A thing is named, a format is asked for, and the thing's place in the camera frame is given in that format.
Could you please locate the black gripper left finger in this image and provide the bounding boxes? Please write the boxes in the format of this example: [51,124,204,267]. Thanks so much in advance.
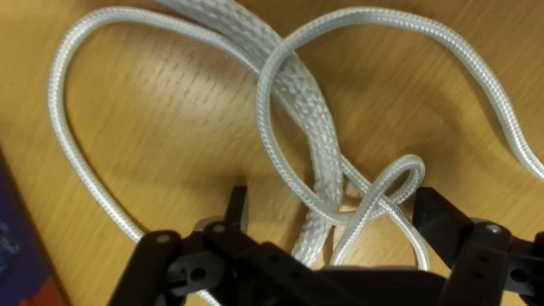
[107,185,319,306]

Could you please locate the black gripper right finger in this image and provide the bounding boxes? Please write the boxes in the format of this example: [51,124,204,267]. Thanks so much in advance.
[411,187,544,306]

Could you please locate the wide white rope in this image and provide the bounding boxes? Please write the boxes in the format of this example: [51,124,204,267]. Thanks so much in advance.
[151,0,348,268]

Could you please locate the thin long white rope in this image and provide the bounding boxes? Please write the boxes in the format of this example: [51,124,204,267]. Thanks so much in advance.
[46,5,544,306]

